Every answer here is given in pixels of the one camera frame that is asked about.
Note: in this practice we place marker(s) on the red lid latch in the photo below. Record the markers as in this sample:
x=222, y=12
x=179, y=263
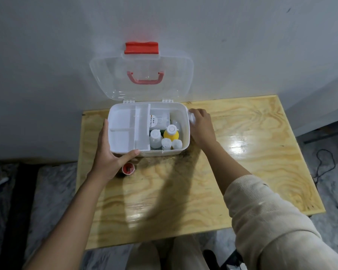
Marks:
x=141, y=48

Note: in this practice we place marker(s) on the person's left hand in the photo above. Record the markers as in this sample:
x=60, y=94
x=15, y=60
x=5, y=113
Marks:
x=105, y=160

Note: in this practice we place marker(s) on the white cardboard carton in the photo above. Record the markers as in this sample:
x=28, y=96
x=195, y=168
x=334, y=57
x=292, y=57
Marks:
x=160, y=118

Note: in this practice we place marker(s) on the small red tape roll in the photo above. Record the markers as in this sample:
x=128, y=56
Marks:
x=128, y=168

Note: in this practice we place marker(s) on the person's right forearm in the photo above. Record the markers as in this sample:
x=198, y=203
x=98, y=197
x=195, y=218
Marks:
x=270, y=222

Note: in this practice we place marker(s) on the small white plastic bottle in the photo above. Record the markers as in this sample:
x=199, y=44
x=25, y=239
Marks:
x=177, y=144
x=166, y=144

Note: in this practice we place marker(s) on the clear plastic box lid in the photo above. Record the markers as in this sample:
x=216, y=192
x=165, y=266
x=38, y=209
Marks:
x=112, y=73

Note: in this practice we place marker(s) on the person's right hand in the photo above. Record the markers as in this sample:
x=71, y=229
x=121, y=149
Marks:
x=204, y=130

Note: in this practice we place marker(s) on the person's right fingers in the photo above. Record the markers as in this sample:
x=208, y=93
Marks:
x=200, y=111

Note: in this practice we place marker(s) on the person's left thumb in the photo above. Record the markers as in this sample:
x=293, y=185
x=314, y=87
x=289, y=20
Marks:
x=128, y=156

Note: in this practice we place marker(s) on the black chair frame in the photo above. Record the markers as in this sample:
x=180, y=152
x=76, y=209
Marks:
x=222, y=260

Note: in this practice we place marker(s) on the yellow bottle with white cap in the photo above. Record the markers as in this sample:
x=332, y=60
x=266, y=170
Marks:
x=171, y=134

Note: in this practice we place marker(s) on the dark metal bar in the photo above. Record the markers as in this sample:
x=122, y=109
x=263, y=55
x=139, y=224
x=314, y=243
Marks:
x=324, y=136

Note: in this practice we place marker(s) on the person's left forearm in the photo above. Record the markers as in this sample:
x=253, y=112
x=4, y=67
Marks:
x=73, y=222

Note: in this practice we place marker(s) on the white divided tray insert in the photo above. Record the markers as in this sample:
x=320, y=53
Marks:
x=124, y=120

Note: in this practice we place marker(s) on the white plastic storage box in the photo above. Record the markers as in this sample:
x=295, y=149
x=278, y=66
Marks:
x=183, y=137

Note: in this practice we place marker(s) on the large white plastic bottle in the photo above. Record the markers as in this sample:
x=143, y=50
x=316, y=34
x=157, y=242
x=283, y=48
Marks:
x=155, y=140

